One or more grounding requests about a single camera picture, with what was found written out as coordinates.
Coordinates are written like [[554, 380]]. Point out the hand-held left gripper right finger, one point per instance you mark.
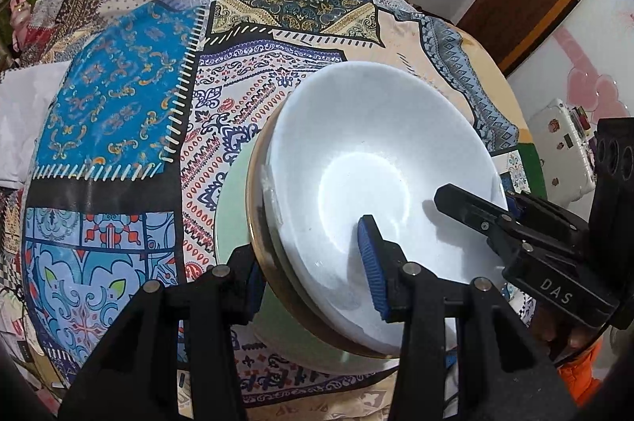
[[370, 262]]

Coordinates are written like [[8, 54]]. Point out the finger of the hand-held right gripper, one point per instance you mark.
[[545, 215], [475, 215]]

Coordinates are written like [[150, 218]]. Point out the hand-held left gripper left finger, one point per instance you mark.
[[256, 292]]

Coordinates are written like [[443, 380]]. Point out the pink bowl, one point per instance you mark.
[[257, 228]]

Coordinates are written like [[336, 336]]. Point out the light green plate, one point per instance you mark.
[[233, 203]]

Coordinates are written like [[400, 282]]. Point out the white spotted bowl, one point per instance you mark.
[[376, 129]]

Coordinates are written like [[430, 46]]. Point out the person's right forearm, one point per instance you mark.
[[579, 376]]

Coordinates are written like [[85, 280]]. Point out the person's right hand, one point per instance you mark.
[[569, 334]]

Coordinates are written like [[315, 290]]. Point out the yellow and green fleece blanket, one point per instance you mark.
[[493, 67]]

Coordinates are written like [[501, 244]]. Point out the white heart-print sliding door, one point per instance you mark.
[[584, 54]]

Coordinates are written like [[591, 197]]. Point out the wooden wardrobe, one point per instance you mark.
[[559, 5]]

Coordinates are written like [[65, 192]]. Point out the patchwork printed blanket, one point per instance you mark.
[[124, 104]]

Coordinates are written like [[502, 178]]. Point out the white cloth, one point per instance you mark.
[[27, 124]]

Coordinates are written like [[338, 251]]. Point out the pink bunny toy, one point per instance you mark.
[[21, 17]]

